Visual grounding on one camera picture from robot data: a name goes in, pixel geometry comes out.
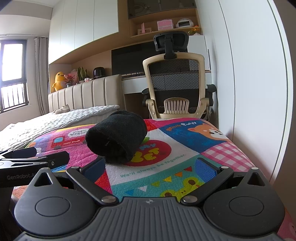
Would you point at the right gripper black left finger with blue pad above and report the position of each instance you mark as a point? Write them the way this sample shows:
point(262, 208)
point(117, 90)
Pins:
point(86, 177)

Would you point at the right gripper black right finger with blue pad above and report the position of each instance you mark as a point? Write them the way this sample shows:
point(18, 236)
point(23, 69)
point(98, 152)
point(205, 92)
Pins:
point(215, 178)

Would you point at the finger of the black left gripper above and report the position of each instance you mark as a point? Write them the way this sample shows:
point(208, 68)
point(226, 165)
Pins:
point(35, 163)
point(19, 154)

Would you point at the black knitted garment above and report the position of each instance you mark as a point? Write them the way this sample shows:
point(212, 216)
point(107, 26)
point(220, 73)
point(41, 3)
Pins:
point(118, 137)

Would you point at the white quilted bed mattress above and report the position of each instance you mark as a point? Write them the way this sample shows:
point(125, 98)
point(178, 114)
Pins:
point(19, 135)

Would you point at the colourful cartoon quilted mat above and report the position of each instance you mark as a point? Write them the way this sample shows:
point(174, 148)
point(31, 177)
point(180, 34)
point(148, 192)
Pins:
point(149, 189)

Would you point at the small white item on bed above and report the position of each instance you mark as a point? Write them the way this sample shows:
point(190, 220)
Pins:
point(63, 109)

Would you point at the yellow duck plush toy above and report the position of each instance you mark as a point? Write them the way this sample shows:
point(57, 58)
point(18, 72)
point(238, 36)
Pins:
point(60, 81)

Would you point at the pink flower bouquet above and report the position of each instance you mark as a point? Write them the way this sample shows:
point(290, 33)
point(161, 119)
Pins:
point(71, 78)

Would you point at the beige padded headboard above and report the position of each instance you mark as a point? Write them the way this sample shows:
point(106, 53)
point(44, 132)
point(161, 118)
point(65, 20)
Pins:
point(99, 92)

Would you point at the green potted plant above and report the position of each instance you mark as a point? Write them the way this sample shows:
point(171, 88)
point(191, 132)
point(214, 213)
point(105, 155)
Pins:
point(82, 73)

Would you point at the beige mesh office chair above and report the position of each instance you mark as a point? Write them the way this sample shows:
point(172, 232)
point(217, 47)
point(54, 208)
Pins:
point(187, 103)

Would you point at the black round speaker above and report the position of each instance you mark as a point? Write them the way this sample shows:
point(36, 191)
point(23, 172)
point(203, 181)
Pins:
point(99, 72)

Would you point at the grey curtain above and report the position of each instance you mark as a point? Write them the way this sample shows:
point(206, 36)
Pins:
point(42, 73)

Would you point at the white keyboard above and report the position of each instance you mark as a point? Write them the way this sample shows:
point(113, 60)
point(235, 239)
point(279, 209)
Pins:
point(133, 75)

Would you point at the black computer monitor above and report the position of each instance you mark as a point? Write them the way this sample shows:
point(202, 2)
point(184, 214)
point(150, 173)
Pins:
point(128, 60)

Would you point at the orange toy on shelf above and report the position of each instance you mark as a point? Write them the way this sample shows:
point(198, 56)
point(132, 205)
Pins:
point(196, 30)

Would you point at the white alarm clock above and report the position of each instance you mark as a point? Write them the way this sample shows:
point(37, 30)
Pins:
point(184, 23)

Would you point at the pink box on shelf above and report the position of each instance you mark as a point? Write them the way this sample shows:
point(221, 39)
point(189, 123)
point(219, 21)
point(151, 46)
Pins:
point(166, 24)

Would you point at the pink figurine on shelf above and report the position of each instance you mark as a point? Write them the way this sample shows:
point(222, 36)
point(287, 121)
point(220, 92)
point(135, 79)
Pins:
point(143, 29)

